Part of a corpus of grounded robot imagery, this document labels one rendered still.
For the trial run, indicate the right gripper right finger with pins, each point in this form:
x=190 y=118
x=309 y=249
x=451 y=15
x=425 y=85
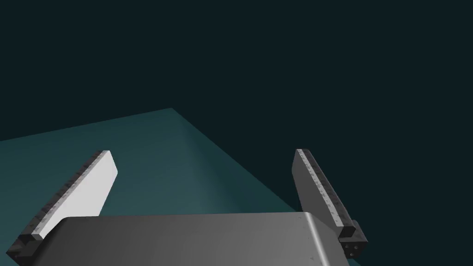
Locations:
x=320 y=192

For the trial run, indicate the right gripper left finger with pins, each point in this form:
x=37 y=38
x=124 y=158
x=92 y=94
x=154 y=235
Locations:
x=79 y=194

